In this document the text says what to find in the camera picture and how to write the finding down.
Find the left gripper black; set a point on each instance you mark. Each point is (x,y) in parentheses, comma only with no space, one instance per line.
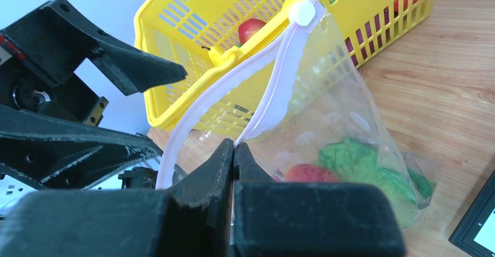
(39,54)

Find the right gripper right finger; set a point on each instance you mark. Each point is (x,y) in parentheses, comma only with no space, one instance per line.
(308,219)

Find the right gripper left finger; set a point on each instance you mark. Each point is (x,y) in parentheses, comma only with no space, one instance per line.
(191,218)

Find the red yellow apple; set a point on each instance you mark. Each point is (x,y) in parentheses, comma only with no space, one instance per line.
(310,173)

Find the green lettuce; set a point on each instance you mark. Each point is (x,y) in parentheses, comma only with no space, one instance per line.
(407,190)

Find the clear zip top bag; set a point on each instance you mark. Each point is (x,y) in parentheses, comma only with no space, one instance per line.
(297,95)

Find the yellow plastic basket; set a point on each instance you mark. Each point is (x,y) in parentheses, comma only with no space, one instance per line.
(202,36)

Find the dark red pomegranate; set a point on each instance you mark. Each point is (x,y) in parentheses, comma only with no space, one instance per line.
(248,28)

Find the black white checkerboard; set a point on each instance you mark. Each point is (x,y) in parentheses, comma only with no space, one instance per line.
(475,232)

